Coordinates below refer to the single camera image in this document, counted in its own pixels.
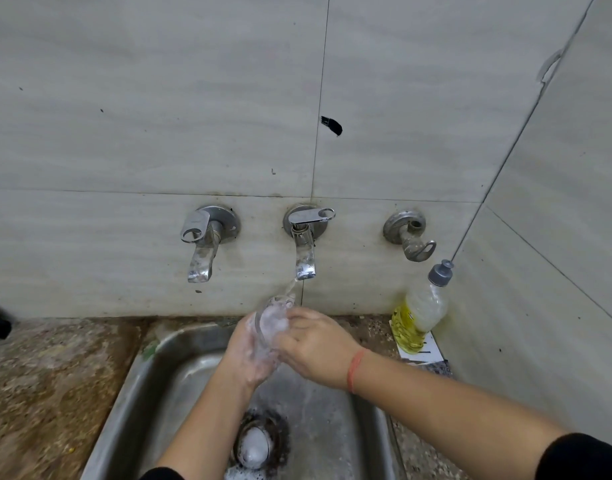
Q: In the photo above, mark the person's right hand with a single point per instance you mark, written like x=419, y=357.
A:
x=318, y=347

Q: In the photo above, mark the person's left hand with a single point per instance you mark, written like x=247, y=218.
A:
x=243, y=359

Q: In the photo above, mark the clear glass cup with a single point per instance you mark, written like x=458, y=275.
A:
x=271, y=322

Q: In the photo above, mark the yellow dish soap bottle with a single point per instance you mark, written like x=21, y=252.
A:
x=418, y=312

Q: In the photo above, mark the person's right forearm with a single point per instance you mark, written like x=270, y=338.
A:
x=461, y=419

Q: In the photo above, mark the person's left forearm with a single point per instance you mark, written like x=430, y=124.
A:
x=201, y=434

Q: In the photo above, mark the orange wrist thread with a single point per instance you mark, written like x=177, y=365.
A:
x=356, y=369

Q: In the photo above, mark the metal sink drain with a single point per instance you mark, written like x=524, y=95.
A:
x=258, y=444

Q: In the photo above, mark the stainless steel sink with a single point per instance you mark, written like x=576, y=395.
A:
x=136, y=404

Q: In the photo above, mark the black tape piece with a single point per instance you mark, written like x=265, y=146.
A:
x=332, y=125

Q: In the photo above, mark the black right sleeve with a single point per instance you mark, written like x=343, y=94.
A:
x=583, y=457

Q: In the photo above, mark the chrome wall tap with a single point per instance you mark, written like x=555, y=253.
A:
x=306, y=227
x=208, y=227

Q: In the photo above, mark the grey wall valve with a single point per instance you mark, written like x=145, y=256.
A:
x=406, y=229

